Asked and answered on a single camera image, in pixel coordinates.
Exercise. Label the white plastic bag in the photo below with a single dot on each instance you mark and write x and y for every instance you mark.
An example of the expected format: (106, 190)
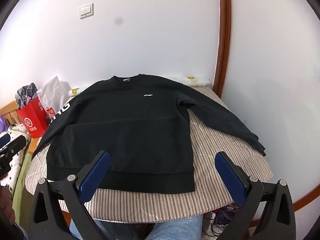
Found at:
(53, 90)

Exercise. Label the brown wooden trim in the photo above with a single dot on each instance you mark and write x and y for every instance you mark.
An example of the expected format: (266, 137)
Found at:
(306, 175)

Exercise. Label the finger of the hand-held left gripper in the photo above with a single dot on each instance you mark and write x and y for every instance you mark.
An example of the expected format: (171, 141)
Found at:
(17, 143)
(4, 140)

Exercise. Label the white dotted cloth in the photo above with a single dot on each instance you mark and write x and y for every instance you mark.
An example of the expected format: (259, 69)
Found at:
(16, 165)

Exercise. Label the red paper shopping bag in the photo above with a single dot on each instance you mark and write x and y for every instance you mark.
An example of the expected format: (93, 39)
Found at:
(32, 120)

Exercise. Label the person's blue jeans legs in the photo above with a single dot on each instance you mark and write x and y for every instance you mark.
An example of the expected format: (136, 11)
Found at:
(175, 230)

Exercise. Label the white light switch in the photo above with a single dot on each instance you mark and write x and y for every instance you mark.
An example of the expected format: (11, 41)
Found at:
(86, 11)

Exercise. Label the purple bag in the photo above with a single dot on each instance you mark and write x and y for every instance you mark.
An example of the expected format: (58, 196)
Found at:
(4, 123)

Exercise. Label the striped quilt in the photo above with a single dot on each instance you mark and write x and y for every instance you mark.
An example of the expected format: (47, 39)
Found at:
(220, 135)

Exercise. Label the brown wooden door frame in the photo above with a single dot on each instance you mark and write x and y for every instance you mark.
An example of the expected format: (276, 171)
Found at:
(222, 42)

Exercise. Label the green sheet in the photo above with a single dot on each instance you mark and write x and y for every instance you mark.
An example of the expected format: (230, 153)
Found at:
(21, 192)

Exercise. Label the black sweatshirt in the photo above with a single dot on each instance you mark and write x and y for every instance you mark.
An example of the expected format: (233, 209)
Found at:
(125, 130)

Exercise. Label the plaid cloth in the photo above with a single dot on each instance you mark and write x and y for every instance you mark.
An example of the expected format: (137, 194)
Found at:
(26, 93)

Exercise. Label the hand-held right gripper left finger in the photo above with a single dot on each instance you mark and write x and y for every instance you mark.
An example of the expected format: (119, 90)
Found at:
(96, 172)

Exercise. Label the person's left forearm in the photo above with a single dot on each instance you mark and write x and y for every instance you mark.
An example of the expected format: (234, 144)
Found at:
(5, 205)

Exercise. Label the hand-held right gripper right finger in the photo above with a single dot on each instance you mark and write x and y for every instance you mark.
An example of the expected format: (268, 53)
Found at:
(228, 175)

